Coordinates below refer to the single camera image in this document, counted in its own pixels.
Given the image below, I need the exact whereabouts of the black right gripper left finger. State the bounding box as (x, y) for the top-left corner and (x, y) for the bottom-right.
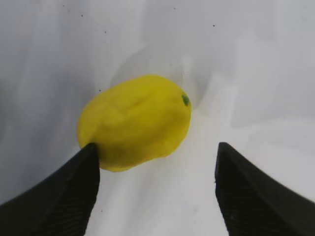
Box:
(0, 144), (100, 236)

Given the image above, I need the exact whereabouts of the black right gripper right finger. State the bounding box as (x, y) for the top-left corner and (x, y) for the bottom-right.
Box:
(215, 142), (315, 236)

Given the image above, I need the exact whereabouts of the yellow lemon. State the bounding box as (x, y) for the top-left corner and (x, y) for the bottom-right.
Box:
(77, 74), (192, 172)

